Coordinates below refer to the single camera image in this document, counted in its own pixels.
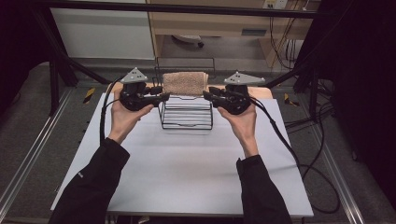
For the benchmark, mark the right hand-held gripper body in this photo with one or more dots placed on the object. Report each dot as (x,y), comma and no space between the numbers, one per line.
(238,98)

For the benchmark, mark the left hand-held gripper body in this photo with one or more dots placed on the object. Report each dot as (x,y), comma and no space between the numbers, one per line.
(134,93)

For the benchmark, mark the beige terry towel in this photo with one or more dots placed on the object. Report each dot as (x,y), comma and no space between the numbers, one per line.
(185,83)

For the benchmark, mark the person's left hand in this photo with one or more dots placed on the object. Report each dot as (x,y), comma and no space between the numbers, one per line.
(124,119)

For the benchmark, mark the person's right hand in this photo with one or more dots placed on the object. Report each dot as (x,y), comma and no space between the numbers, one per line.
(243,127)

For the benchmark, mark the yellow black floor tape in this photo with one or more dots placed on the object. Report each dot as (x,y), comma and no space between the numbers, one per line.
(89,95)
(290,100)

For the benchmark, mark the white chair base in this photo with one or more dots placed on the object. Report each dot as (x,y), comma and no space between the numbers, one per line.
(188,39)

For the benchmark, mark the light wooden desk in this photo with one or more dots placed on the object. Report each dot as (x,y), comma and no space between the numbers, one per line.
(218,25)

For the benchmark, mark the white cabinet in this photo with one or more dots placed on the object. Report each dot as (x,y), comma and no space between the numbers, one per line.
(102,34)

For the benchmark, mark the black metal stand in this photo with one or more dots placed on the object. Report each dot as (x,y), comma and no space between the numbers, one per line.
(54,71)
(311,77)

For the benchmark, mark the white power strip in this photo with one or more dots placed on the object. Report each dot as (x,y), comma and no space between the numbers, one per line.
(275,3)

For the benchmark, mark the black metal frame bar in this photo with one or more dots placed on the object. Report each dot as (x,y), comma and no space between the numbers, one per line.
(174,8)

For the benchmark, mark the aluminium floor rail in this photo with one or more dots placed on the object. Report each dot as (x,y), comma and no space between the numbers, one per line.
(28,158)
(339,174)

